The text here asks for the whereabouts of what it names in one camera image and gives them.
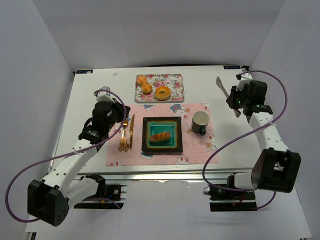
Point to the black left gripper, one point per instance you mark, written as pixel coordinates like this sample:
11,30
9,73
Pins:
121,111

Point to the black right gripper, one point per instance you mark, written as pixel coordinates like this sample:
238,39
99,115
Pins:
232,97

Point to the metal tongs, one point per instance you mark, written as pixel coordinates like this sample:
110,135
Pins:
220,86

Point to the brown striped bread loaf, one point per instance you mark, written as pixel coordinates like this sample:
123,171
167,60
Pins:
160,137

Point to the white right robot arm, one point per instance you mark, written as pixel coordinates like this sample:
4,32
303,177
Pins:
277,167

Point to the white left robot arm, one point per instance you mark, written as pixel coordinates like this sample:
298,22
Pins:
50,198

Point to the gold knife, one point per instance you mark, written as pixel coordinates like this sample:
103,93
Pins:
131,131

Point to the round bun front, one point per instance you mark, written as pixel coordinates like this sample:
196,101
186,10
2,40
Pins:
146,88

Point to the round bun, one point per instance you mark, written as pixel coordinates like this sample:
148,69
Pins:
146,88
141,79

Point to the round bun back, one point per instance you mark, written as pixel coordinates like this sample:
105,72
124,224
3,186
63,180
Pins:
141,79

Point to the floral rectangular tray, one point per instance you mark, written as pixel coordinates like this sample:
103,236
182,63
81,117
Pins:
153,88

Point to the gold fork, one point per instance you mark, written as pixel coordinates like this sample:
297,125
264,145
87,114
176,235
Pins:
123,143

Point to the pink bunny placemat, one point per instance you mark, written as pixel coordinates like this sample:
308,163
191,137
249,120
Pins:
196,148

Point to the green square plate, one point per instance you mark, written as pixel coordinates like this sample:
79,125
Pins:
156,125

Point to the dark green mug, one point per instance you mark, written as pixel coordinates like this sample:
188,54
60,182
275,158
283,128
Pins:
199,123

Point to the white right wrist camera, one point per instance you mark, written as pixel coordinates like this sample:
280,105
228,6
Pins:
243,78

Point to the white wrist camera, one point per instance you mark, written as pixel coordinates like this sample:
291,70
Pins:
103,95
243,78

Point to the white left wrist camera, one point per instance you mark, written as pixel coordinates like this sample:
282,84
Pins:
103,95

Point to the ring doughnut bread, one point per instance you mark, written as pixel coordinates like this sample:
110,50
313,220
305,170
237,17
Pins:
162,93

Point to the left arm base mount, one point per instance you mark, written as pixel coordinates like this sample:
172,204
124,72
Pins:
109,196

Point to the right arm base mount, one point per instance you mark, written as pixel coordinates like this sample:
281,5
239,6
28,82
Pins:
236,195

